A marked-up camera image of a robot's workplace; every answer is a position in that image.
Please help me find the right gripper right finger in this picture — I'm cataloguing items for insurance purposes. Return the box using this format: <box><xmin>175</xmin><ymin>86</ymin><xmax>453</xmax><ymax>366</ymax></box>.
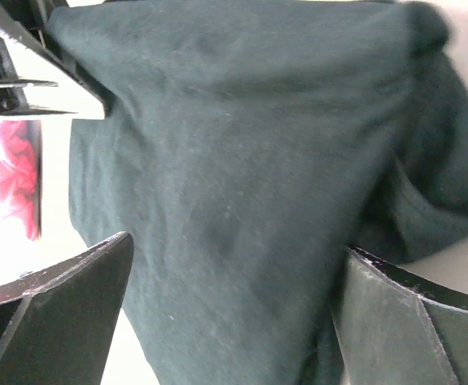
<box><xmin>332</xmin><ymin>247</ymin><xmax>468</xmax><ymax>384</ymax></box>

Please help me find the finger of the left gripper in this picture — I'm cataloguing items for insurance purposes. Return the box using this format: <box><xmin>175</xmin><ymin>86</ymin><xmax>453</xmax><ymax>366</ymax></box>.
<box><xmin>0</xmin><ymin>1</ymin><xmax>106</xmax><ymax>120</ymax></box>
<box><xmin>0</xmin><ymin>27</ymin><xmax>77</xmax><ymax>116</ymax></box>

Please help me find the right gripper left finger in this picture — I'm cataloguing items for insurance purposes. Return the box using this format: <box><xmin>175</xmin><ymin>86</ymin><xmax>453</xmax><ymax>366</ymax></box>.
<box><xmin>0</xmin><ymin>232</ymin><xmax>133</xmax><ymax>385</ymax></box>

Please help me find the black t shirt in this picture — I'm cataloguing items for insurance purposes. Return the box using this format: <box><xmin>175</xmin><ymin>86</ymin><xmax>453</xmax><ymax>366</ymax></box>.
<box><xmin>47</xmin><ymin>1</ymin><xmax>468</xmax><ymax>384</ymax></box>

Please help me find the magenta t shirt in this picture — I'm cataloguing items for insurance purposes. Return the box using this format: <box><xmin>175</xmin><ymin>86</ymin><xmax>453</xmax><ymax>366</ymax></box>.
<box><xmin>0</xmin><ymin>120</ymin><xmax>39</xmax><ymax>241</ymax></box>

